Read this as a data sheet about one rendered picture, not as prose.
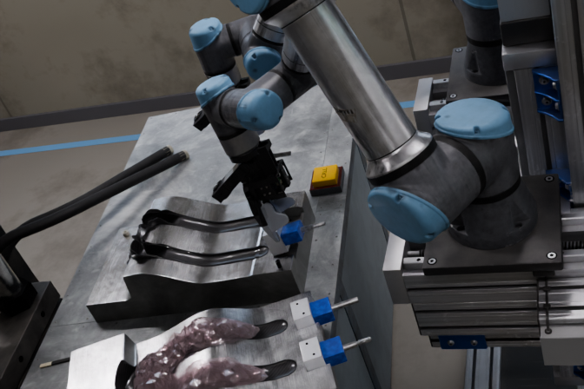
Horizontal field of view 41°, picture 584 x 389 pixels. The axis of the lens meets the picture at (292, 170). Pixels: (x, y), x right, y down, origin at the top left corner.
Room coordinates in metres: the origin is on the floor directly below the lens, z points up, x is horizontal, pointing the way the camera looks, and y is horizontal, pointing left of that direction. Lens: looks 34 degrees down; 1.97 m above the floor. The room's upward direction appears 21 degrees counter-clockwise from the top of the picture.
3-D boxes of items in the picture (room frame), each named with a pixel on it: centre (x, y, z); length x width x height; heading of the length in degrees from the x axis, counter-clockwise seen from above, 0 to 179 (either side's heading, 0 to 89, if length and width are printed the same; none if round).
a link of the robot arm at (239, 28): (1.59, -0.03, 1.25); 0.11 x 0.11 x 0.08; 87
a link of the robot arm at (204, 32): (1.61, 0.07, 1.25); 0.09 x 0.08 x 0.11; 87
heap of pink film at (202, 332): (1.08, 0.30, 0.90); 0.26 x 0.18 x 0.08; 88
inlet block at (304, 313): (1.12, 0.03, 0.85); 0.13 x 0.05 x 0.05; 88
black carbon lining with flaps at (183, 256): (1.42, 0.26, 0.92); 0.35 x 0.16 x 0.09; 70
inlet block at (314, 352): (1.01, 0.04, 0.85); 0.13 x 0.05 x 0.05; 88
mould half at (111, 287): (1.44, 0.27, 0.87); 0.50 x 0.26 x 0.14; 70
